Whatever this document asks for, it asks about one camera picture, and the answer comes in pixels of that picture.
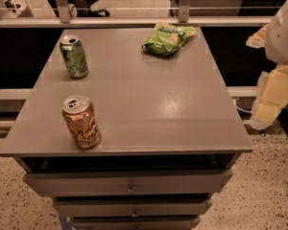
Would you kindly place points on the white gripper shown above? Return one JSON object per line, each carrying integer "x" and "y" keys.
{"x": 283, "y": 37}

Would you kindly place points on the orange soda can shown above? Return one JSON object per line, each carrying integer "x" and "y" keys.
{"x": 78, "y": 113}

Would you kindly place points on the green rice chip bag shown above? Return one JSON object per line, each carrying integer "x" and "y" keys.
{"x": 166, "y": 39}

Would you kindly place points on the green soda can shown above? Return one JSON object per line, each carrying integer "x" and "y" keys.
{"x": 73, "y": 54}

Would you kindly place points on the top grey drawer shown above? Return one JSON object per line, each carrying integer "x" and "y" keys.
{"x": 128, "y": 183}

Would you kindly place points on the grey drawer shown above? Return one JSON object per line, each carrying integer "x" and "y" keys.
{"x": 141, "y": 223}
{"x": 132, "y": 207}
{"x": 128, "y": 183}

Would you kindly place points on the grey drawer cabinet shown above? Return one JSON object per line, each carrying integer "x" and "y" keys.
{"x": 153, "y": 114}

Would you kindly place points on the metal railing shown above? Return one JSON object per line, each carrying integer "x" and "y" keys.
{"x": 122, "y": 13}

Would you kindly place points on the bottom grey drawer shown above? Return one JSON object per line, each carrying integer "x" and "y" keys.
{"x": 141, "y": 223}

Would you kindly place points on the middle grey drawer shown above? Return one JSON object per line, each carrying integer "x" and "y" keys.
{"x": 132, "y": 207}

